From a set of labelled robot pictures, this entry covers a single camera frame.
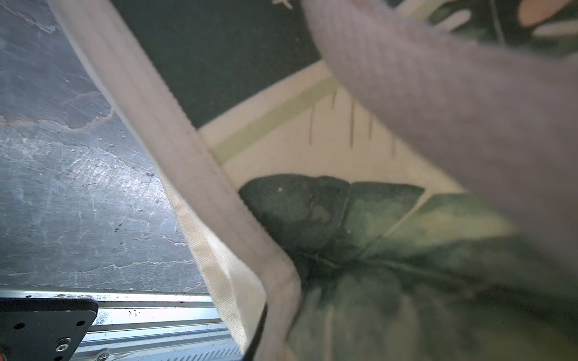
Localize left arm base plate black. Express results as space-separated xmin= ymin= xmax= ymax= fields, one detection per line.
xmin=1 ymin=298 xmax=99 ymax=360

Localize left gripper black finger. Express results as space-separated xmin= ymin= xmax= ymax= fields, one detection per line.
xmin=242 ymin=304 xmax=268 ymax=361

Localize cream canvas tote bag leaves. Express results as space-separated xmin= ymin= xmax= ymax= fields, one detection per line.
xmin=50 ymin=1 xmax=577 ymax=360

